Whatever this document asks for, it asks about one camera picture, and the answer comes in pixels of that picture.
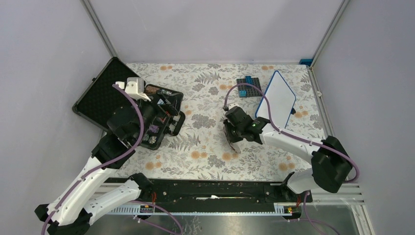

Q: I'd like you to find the black poker chip case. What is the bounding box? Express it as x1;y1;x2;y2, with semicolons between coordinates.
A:
72;57;185;150

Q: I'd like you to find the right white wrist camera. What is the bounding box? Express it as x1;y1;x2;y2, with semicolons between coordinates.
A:
228;103;239;110

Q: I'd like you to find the blue lego brick stack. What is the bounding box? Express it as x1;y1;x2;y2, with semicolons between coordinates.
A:
245;76;253;85

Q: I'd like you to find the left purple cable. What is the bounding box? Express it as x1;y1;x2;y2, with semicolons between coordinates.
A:
40;83;145;235

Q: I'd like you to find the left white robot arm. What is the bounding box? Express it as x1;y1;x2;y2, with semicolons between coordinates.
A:
35;94;179;235

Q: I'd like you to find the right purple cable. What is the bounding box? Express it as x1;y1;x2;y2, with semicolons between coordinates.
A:
223;83;360;235

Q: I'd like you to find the blue framed whiteboard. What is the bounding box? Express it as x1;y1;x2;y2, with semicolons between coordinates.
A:
264;70;297;128

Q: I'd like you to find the purple cable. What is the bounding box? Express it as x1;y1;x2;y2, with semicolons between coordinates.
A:
40;83;145;235
223;83;360;235

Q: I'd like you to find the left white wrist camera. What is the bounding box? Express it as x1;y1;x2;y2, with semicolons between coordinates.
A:
115;77;151;101

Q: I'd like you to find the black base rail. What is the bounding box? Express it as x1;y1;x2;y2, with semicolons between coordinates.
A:
138;179;313;213

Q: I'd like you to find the floral table mat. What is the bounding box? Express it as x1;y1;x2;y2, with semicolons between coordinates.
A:
115;63;325;181

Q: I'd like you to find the small blue lego brick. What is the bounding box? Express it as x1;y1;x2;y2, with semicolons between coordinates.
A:
238;90;247;97

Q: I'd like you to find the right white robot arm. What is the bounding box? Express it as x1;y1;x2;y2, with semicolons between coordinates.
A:
224;106;353;202

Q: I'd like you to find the blue corner bracket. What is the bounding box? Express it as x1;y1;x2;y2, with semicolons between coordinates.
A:
299;59;313;67

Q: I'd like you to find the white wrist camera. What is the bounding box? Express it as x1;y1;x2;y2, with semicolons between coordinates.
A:
115;77;151;101
228;103;239;110

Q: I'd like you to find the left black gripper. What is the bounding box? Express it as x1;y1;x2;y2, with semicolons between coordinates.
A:
134;90;184;144

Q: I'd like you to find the silver sparkly scrub sponge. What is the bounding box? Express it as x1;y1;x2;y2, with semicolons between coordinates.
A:
224;124;241;154

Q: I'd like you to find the dark grey lego baseplate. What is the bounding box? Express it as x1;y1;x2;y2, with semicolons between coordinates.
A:
236;77;262;98

